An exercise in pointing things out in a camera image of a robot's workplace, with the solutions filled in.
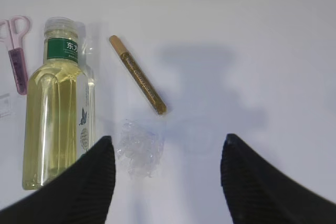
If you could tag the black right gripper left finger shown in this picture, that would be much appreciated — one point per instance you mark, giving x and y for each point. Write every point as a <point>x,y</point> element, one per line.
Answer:
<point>81,194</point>

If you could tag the clear plastic ruler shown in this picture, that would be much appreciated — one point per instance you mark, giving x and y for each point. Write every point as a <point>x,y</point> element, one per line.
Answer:
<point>5,104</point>

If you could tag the yellow tea drink bottle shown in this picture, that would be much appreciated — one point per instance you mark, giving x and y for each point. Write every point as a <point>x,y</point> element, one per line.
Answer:
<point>57,131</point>

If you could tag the clear plastic sheet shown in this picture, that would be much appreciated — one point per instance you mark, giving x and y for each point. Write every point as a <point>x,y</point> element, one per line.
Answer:
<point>140,147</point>

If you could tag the gold glitter marker pen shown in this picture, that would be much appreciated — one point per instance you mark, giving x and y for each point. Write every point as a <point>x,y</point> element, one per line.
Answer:
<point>138,75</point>

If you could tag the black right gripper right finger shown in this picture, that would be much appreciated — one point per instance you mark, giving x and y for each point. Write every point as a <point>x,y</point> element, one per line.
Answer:
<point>257,192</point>

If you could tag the pink scissors purple sheath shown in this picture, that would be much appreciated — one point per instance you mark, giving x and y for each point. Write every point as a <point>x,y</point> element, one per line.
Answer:
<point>13,40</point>

